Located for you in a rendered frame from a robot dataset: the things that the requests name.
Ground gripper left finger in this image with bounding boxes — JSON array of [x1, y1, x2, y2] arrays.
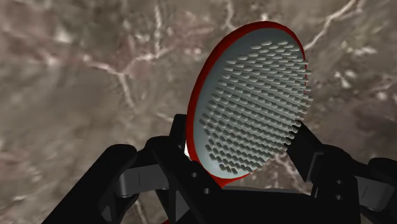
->
[[41, 113, 225, 224]]

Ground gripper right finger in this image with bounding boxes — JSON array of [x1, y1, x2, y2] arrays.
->
[[285, 121, 397, 224]]

